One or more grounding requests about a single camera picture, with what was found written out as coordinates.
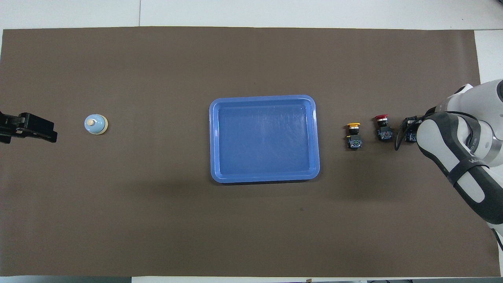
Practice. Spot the red mushroom push button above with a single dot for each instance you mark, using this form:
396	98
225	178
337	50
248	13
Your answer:
383	131

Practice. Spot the light blue service bell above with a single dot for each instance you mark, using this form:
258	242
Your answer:
95	124

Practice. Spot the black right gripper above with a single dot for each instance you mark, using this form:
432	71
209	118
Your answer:
413	120

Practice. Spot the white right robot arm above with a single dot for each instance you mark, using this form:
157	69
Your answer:
463	157

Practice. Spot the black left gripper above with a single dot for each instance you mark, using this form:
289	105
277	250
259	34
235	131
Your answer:
10	125

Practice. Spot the yellow mushroom push button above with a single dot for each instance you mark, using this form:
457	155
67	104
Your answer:
354	137

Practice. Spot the brown table mat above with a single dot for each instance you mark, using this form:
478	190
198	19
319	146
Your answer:
157	216

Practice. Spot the blue plastic tray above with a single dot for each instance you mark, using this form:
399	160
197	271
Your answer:
263	141

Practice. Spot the green mushroom push button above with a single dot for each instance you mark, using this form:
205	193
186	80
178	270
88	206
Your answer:
411	137

